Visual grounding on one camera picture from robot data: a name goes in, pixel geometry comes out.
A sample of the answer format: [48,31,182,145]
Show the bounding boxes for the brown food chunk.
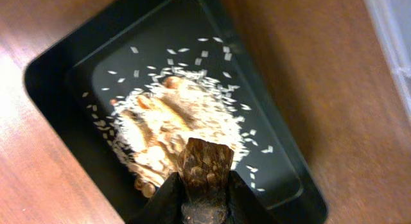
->
[177,137,234,224]

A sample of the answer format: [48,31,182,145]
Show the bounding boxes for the clear plastic bin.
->
[364,0,410,117]

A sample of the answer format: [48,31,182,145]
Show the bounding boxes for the rice and food scraps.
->
[82,37,274,199]

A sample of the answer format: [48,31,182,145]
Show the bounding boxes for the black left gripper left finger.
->
[127,172,186,224]

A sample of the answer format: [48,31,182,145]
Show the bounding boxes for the black rectangular tray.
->
[24,0,328,223]

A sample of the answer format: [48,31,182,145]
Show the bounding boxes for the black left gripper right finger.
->
[226,171,280,224]

